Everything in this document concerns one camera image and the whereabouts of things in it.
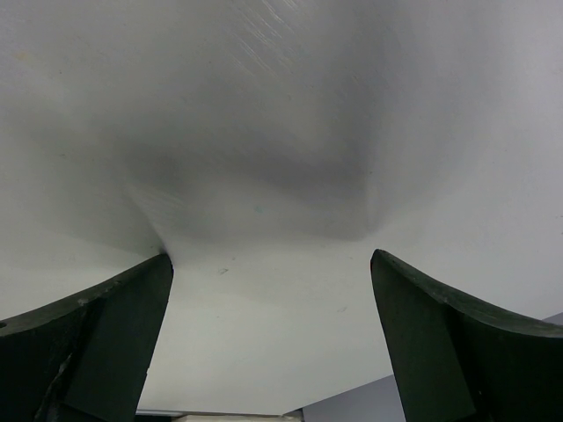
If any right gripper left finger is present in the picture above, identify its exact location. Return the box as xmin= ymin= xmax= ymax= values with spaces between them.
xmin=1 ymin=254 xmax=173 ymax=421

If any aluminium table rail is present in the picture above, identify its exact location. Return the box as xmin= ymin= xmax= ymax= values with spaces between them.
xmin=134 ymin=410 xmax=304 ymax=422

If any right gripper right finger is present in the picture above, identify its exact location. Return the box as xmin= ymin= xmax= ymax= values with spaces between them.
xmin=370 ymin=250 xmax=562 ymax=421

